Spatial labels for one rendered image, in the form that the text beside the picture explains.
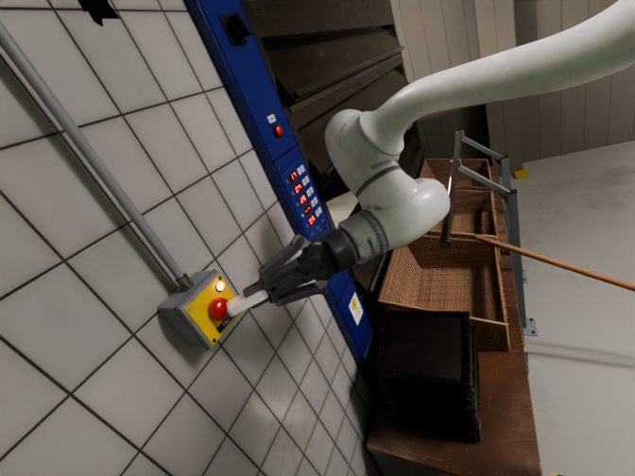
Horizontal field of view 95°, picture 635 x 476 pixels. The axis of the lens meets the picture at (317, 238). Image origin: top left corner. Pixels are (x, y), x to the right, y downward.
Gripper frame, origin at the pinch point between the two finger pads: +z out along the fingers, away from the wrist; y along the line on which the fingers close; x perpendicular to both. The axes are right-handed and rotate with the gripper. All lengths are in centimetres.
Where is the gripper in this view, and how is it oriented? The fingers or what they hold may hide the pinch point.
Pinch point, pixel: (247, 299)
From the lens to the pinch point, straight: 53.2
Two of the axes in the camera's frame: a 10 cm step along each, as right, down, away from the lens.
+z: -8.7, 4.6, -1.5
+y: 3.6, 8.3, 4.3
